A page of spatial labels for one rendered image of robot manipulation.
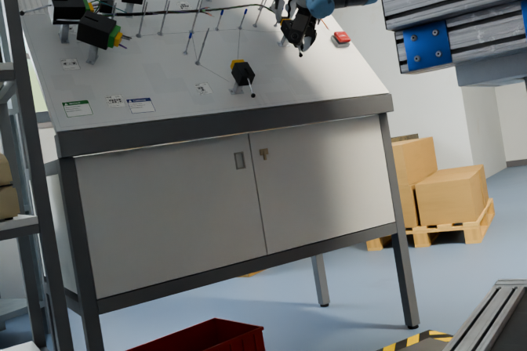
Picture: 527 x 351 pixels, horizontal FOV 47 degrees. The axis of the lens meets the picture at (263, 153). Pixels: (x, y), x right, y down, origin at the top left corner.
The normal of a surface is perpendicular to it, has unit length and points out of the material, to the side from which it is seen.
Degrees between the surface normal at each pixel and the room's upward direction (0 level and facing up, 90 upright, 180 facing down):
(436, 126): 90
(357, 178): 90
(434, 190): 90
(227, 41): 54
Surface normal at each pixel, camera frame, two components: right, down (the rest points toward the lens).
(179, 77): 0.31, -0.64
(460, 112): -0.54, 0.09
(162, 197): 0.50, -0.07
